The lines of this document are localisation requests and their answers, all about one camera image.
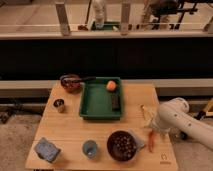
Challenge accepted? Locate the blue cup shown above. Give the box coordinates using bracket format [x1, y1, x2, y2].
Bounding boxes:
[82, 140, 98, 159]

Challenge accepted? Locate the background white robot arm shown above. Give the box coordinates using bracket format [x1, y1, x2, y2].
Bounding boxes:
[93, 0, 107, 29]

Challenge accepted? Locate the green plastic tray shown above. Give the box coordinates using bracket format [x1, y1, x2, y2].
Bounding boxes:
[79, 77, 124, 120]

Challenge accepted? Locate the small metal can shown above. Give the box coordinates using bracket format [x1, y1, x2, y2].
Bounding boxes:
[53, 99, 65, 113]

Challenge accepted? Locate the background green tray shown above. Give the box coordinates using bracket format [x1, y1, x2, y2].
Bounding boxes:
[91, 21, 120, 31]

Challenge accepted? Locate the dark brown bowl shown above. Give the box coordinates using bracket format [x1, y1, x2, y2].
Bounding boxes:
[107, 130, 137, 162]

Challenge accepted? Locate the blue-grey box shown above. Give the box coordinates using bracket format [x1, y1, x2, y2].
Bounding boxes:
[34, 137, 61, 163]

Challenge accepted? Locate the red-brown pot with handle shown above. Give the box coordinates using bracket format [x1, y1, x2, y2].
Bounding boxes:
[60, 74, 94, 94]

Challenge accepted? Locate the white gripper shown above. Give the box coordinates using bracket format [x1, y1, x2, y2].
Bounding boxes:
[150, 116, 170, 134]

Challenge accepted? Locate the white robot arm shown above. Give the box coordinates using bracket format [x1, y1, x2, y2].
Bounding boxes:
[149, 97, 213, 151]

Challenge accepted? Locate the orange fruit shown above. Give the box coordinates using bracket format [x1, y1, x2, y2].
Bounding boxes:
[106, 80, 117, 92]

